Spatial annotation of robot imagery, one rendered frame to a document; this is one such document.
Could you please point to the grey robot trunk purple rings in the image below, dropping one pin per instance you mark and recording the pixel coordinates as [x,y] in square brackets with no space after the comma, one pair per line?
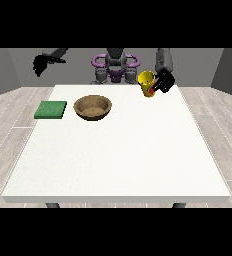
[115,66]

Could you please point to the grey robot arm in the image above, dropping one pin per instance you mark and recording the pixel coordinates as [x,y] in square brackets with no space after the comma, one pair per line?
[164,59]
[54,51]

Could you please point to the brown wooden bowl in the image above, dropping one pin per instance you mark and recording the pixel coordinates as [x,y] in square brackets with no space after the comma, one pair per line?
[92,107]

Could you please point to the yellow cup with melon print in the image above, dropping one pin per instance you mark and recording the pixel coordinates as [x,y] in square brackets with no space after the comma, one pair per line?
[146,82]

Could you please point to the green square pad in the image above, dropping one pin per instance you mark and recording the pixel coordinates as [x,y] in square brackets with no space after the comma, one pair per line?
[50,109]

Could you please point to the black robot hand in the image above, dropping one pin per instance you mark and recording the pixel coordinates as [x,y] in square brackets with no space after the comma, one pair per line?
[40,64]
[163,81]

